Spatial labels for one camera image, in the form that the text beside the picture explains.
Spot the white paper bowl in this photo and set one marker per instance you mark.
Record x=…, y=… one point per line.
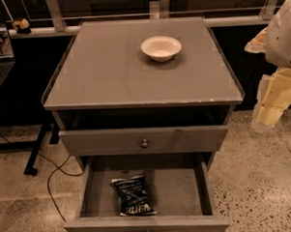
x=161, y=48

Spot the yellow black small object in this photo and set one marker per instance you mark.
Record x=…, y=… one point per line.
x=21, y=25

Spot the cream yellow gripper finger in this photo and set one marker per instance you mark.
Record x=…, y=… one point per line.
x=273, y=98

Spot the blue chip bag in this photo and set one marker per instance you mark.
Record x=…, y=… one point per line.
x=133, y=197

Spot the grey wooden drawer cabinet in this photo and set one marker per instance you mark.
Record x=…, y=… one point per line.
x=106, y=82

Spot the grey top drawer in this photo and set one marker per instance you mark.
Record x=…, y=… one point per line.
x=87, y=143

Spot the black desk leg frame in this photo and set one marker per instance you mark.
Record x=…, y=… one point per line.
x=31, y=145

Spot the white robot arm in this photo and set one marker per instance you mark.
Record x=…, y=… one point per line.
x=275, y=39

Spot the grey open middle drawer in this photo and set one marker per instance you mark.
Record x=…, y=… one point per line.
x=179, y=191

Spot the round metal top drawer knob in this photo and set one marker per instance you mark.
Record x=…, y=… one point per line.
x=145, y=143

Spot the white metal railing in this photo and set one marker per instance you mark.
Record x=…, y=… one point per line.
x=62, y=15

